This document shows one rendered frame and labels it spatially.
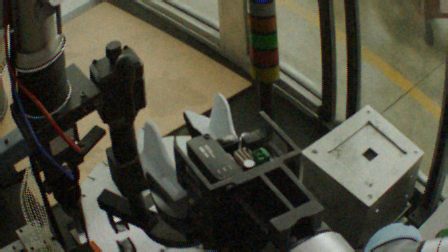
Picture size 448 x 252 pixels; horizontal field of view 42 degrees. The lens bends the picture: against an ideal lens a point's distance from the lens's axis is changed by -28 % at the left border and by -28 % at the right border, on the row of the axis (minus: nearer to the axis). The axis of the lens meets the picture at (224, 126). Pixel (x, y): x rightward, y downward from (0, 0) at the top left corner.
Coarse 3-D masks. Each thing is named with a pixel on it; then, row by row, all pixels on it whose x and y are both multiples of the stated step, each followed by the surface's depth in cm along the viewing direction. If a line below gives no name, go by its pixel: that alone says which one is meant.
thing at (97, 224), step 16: (96, 176) 105; (96, 192) 102; (144, 192) 102; (96, 208) 99; (96, 224) 97; (80, 240) 94; (96, 240) 94; (112, 240) 94; (128, 240) 94; (144, 240) 95
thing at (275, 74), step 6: (252, 66) 116; (258, 66) 115; (270, 66) 115; (276, 66) 115; (252, 72) 117; (258, 72) 115; (264, 72) 115; (270, 72) 115; (276, 72) 116; (252, 78) 117; (258, 78) 116; (264, 78) 116; (270, 78) 116; (276, 78) 117
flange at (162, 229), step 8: (144, 200) 100; (160, 224) 96; (152, 232) 95; (160, 232) 95; (168, 232) 95; (176, 232) 95; (160, 240) 94; (168, 240) 94; (176, 240) 94; (184, 240) 94; (192, 240) 94
